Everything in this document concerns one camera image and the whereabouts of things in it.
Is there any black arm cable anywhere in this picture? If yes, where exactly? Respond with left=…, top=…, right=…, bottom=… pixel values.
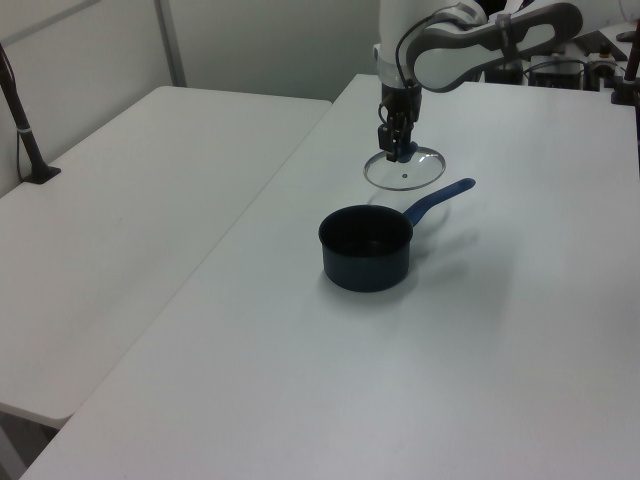
left=393, top=5, right=517, bottom=92

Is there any black camera stand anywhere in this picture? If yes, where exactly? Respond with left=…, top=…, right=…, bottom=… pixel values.
left=608, top=29, right=640, bottom=107
left=0, top=41, right=63, bottom=186

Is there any glass lid with blue knob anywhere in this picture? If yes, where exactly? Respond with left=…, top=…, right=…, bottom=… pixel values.
left=362, top=141, right=447, bottom=192

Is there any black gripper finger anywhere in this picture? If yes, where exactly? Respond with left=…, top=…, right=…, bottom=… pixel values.
left=398, top=117, right=416, bottom=154
left=376, top=123, right=400, bottom=164

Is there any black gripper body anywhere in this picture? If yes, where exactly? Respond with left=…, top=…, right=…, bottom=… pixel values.
left=377, top=82, right=424, bottom=132

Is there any dark saucepan with blue handle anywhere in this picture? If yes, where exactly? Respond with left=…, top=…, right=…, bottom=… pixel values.
left=317, top=177, right=478, bottom=294

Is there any black electronics box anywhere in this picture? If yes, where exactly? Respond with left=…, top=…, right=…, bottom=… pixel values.
left=528, top=53, right=587, bottom=90

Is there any white side table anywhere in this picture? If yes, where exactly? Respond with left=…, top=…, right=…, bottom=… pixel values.
left=0, top=85, right=334, bottom=422

